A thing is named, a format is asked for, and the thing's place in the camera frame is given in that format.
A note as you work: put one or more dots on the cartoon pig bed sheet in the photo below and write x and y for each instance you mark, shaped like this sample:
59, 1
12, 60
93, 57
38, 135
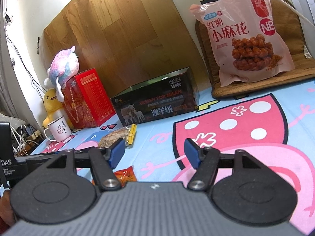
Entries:
160, 147

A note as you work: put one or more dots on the red gift box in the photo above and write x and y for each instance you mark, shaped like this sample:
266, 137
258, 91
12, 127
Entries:
91, 98

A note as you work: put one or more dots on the white enamel mug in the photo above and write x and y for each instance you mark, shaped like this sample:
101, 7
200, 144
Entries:
60, 129

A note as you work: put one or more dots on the person's left hand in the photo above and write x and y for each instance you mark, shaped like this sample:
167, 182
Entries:
3, 207

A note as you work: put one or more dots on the brown seat cushion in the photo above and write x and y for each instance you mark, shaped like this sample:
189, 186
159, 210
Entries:
299, 29

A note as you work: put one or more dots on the orange snack packet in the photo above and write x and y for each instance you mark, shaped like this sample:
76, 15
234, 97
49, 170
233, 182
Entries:
126, 175

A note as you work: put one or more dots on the peanut packet with yellow edge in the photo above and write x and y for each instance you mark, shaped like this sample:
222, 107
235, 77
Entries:
115, 135

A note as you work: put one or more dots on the pastel plush toy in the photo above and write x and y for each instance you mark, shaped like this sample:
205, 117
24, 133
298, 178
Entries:
62, 66

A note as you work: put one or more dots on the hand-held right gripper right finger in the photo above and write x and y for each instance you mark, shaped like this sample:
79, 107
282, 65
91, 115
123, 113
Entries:
192, 152

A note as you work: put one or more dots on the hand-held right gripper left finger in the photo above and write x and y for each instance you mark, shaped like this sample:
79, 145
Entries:
115, 153

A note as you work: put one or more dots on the yellow duck plush toy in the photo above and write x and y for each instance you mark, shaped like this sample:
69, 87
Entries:
51, 103

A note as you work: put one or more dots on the wooden board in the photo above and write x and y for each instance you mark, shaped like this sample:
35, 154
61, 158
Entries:
123, 41

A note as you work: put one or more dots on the black cardboard box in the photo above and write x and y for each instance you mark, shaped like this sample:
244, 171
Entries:
160, 103

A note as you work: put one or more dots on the power strip with plugs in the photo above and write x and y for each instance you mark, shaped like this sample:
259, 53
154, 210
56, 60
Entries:
25, 139

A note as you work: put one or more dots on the pink snack bag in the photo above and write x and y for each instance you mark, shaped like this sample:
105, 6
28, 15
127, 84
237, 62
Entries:
246, 41

